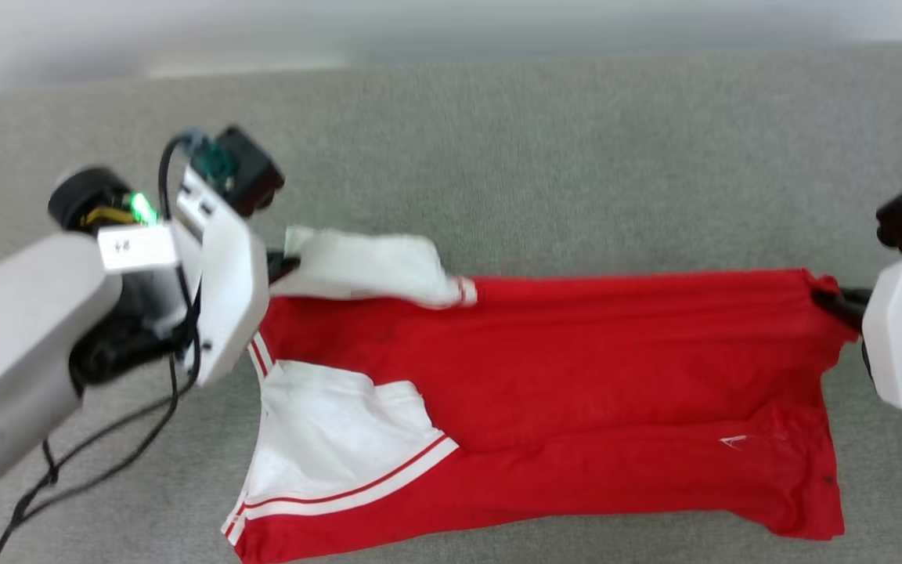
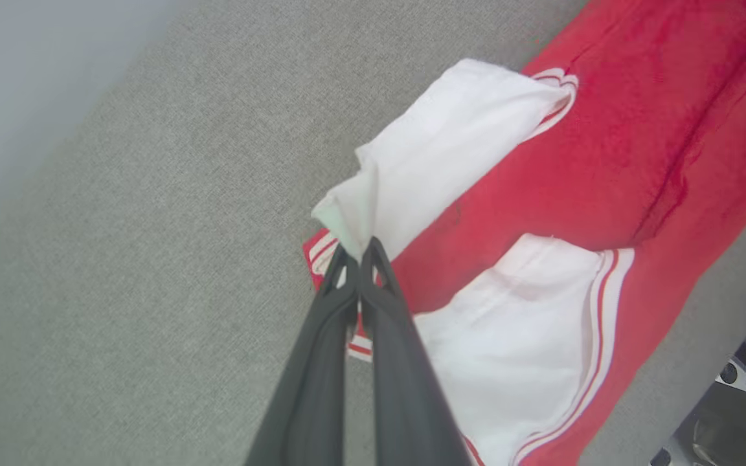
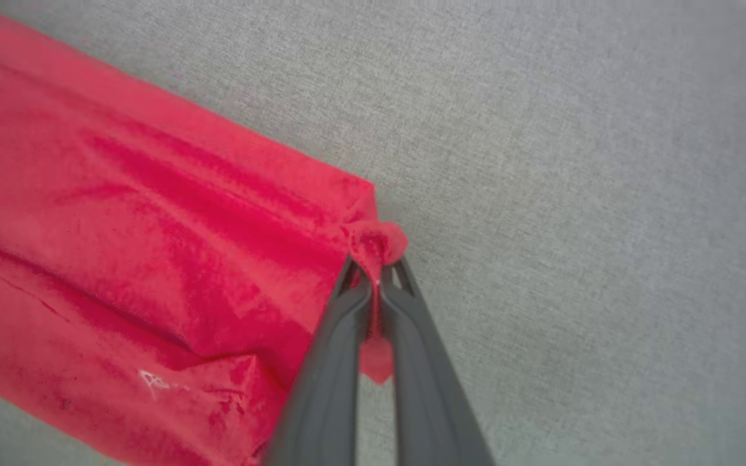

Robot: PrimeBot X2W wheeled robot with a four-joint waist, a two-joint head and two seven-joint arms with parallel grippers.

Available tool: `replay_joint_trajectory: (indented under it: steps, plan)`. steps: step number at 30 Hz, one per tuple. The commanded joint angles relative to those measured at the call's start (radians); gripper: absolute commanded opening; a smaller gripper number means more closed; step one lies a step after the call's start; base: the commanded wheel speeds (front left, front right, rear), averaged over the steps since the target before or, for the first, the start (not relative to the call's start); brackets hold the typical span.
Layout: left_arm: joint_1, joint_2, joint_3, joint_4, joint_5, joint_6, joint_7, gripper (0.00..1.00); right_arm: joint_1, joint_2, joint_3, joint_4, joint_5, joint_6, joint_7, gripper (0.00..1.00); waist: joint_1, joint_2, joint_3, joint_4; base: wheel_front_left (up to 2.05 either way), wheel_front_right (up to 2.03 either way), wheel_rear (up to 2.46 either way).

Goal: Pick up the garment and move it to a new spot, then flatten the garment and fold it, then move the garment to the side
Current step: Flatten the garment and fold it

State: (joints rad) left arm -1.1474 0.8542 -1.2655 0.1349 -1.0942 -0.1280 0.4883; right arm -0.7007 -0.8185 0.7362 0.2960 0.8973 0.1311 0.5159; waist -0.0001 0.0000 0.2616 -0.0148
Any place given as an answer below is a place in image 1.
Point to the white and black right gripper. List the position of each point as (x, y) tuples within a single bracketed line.
[(901, 337)]

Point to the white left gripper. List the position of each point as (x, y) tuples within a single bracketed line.
[(232, 298)]

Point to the red and white basketball jersey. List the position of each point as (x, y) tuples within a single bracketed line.
[(576, 376)]

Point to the white paper label tag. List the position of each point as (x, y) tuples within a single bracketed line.
[(138, 247)]

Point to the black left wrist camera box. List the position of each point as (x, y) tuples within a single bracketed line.
[(251, 176)]

